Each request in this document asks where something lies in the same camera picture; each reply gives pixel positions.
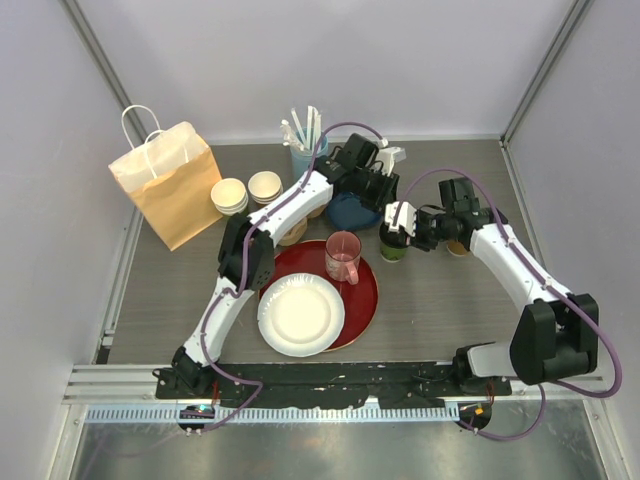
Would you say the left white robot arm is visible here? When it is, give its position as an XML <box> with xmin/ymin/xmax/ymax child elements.
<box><xmin>153</xmin><ymin>133</ymin><xmax>406</xmax><ymax>399</ymax></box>

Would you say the cardboard cup carrier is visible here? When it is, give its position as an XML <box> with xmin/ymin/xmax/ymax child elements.
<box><xmin>279</xmin><ymin>218</ymin><xmax>307</xmax><ymax>247</ymax></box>
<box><xmin>307</xmin><ymin>205</ymin><xmax>326</xmax><ymax>219</ymax></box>

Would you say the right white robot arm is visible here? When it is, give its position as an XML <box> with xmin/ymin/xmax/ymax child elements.
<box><xmin>393</xmin><ymin>177</ymin><xmax>599</xmax><ymax>395</ymax></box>

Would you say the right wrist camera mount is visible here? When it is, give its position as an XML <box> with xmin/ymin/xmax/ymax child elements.
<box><xmin>384</xmin><ymin>201</ymin><xmax>417</xmax><ymax>237</ymax></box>

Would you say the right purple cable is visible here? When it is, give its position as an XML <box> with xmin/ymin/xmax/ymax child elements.
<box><xmin>399</xmin><ymin>167</ymin><xmax>624</xmax><ymax>441</ymax></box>

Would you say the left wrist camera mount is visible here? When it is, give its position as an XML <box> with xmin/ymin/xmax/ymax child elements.
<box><xmin>374</xmin><ymin>146</ymin><xmax>407</xmax><ymax>176</ymax></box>

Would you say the brown paper bag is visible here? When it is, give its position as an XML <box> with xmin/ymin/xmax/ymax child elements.
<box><xmin>109</xmin><ymin>121</ymin><xmax>222</xmax><ymax>251</ymax></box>

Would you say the brown paper cup stack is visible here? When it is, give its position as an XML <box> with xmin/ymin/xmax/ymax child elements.
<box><xmin>248</xmin><ymin>171</ymin><xmax>283</xmax><ymax>205</ymax></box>

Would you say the back cardboard cup carrier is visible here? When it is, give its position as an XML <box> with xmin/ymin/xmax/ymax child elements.
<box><xmin>307</xmin><ymin>205</ymin><xmax>326</xmax><ymax>219</ymax></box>

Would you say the purple cable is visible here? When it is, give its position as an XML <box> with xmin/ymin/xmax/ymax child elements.
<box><xmin>399</xmin><ymin>167</ymin><xmax>624</xmax><ymax>441</ymax></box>
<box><xmin>199</xmin><ymin>120</ymin><xmax>389</xmax><ymax>435</ymax></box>

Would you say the red round tray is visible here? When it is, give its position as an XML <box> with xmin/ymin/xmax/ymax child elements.
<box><xmin>260</xmin><ymin>240</ymin><xmax>379</xmax><ymax>351</ymax></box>

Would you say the pink glass mug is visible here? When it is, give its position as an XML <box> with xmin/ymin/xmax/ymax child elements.
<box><xmin>325</xmin><ymin>231</ymin><xmax>361</xmax><ymax>285</ymax></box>

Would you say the black coffee lid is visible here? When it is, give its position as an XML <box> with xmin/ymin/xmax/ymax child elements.
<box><xmin>379</xmin><ymin>223</ymin><xmax>410</xmax><ymax>249</ymax></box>

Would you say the blue plastic dish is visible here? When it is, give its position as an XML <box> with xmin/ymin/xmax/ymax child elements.
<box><xmin>326</xmin><ymin>192</ymin><xmax>381</xmax><ymax>232</ymax></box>

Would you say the front cardboard cup carrier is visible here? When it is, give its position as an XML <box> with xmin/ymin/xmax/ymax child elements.
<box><xmin>279</xmin><ymin>218</ymin><xmax>307</xmax><ymax>247</ymax></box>

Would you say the blue straw holder cup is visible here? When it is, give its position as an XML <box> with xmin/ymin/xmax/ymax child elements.
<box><xmin>289</xmin><ymin>137</ymin><xmax>329</xmax><ymax>182</ymax></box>

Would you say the white paper plate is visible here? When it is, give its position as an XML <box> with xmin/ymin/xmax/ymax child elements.
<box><xmin>257</xmin><ymin>273</ymin><xmax>346</xmax><ymax>358</ymax></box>

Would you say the green paper cup stack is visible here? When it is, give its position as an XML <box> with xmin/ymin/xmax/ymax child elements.
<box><xmin>210</xmin><ymin>178</ymin><xmax>249</xmax><ymax>216</ymax></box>

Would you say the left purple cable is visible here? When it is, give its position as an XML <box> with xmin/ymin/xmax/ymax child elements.
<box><xmin>199</xmin><ymin>120</ymin><xmax>389</xmax><ymax>435</ymax></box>

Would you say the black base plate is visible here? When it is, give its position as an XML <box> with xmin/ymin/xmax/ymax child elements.
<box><xmin>153</xmin><ymin>362</ymin><xmax>512</xmax><ymax>410</ymax></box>

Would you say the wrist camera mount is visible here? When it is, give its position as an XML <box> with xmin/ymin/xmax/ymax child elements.
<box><xmin>384</xmin><ymin>201</ymin><xmax>417</xmax><ymax>237</ymax></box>
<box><xmin>374</xmin><ymin>146</ymin><xmax>407</xmax><ymax>176</ymax></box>

